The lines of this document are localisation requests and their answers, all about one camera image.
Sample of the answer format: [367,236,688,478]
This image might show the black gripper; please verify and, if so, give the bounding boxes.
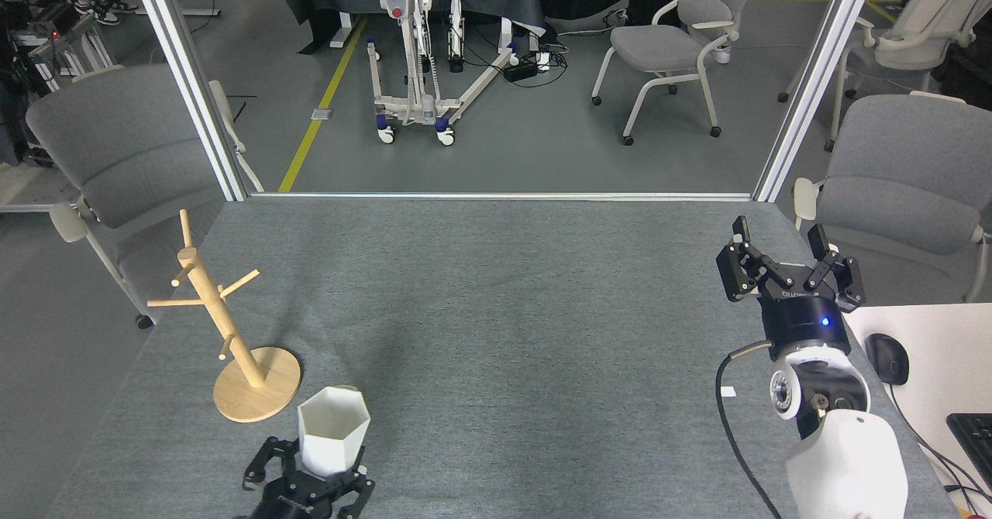
[715,215,865,361]
[236,438,375,519]

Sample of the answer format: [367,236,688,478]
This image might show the white faceted cup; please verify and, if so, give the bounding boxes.
[298,386,371,479]

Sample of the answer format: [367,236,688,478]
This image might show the wooden cup rack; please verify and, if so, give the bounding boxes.
[147,209,301,424]

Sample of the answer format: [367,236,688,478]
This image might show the metal equipment rack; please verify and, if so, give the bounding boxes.
[0,0,117,167]

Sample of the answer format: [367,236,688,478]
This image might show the black computer mouse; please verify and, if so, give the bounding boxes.
[865,333,910,386]

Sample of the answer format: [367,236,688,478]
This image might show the white desk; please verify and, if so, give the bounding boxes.
[841,303,992,519]

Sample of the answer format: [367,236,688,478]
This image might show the black keyboard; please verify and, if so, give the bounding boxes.
[946,413,992,493]

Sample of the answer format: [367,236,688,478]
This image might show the white mesh-back chair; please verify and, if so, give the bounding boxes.
[777,0,992,152]

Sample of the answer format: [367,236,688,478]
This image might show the black power strip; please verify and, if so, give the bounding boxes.
[502,53,555,83]

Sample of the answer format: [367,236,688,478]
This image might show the grey chair with white frame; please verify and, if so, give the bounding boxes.
[26,64,264,330]
[591,0,764,146]
[792,93,992,303]

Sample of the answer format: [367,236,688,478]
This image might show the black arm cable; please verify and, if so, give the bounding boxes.
[715,340,784,519]

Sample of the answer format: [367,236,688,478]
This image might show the silver frame post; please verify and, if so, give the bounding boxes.
[753,0,884,202]
[126,0,253,202]

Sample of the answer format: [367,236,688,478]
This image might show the black mouse cable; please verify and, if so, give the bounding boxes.
[887,383,992,504]

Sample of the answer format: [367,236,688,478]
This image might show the silver frame rail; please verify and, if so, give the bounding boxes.
[246,191,756,202]

